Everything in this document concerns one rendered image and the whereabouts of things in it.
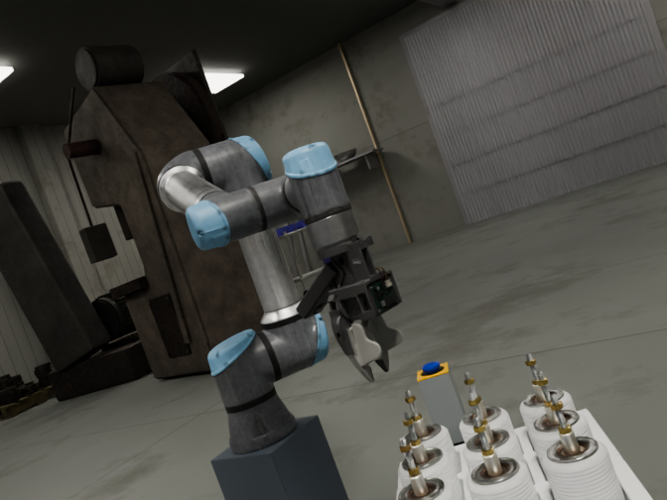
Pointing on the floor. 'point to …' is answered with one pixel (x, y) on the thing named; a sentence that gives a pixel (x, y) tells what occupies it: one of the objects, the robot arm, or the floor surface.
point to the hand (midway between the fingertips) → (372, 368)
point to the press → (103, 76)
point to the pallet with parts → (33, 395)
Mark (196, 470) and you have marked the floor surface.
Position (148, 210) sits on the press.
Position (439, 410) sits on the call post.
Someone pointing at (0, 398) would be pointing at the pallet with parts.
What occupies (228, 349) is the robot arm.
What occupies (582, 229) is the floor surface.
